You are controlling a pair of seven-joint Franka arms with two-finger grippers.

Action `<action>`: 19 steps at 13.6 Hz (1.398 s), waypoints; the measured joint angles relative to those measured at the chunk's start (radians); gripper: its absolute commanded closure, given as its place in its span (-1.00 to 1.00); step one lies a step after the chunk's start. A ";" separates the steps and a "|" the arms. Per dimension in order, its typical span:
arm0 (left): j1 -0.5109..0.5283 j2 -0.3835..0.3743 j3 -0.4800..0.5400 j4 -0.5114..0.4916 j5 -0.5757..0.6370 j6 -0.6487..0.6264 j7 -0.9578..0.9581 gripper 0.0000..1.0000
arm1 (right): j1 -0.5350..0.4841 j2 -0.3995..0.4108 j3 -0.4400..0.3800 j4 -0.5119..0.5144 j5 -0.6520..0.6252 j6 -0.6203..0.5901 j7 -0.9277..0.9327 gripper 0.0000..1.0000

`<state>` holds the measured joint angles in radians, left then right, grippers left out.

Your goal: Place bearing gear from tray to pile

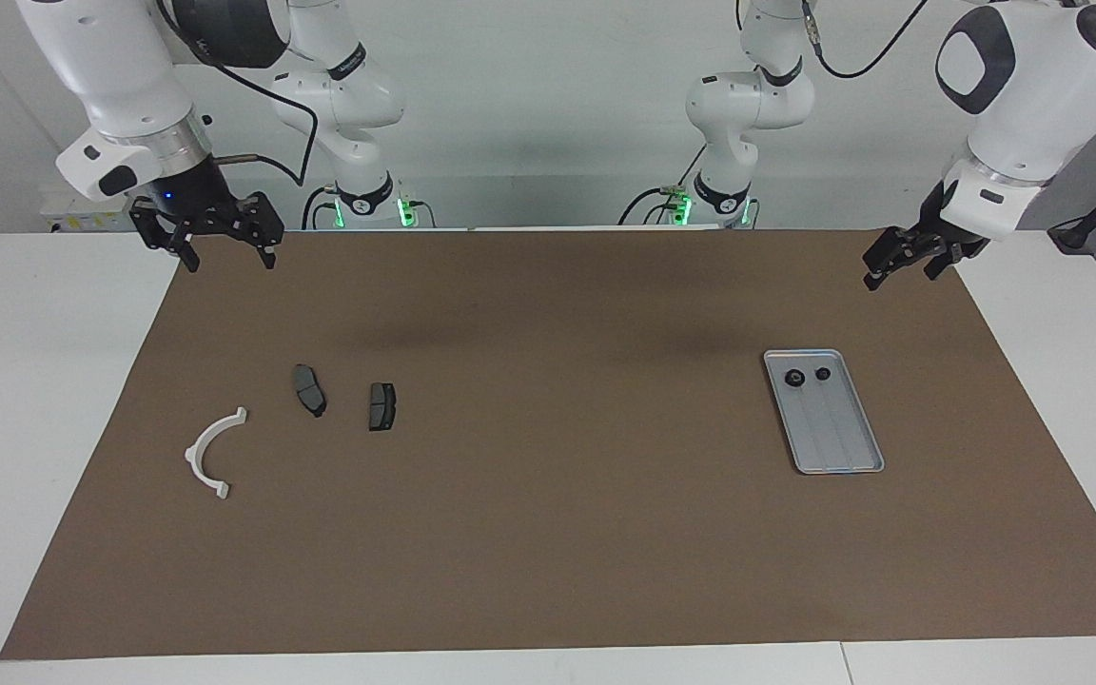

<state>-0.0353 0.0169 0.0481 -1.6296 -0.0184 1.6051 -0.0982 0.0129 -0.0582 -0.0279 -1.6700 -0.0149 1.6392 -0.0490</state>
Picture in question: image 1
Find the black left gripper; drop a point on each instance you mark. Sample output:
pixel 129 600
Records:
pixel 938 233

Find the black flanged bearing gear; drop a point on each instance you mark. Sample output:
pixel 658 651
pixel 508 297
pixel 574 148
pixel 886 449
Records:
pixel 794 378

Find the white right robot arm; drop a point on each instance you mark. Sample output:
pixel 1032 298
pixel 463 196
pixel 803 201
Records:
pixel 110 67

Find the curved dark brake pad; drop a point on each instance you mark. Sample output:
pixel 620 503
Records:
pixel 307 388

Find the brown table mat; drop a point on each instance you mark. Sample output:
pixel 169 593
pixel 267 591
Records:
pixel 557 523

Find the silver metal tray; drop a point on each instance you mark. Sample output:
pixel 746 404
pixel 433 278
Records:
pixel 833 428

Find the white wall box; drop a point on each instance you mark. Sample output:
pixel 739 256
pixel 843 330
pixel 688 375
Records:
pixel 72 221

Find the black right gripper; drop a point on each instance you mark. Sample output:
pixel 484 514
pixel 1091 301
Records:
pixel 191 195

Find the rectangular dark brake pad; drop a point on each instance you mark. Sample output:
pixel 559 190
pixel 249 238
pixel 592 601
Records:
pixel 381 407

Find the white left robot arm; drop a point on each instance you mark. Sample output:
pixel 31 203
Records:
pixel 1024 86

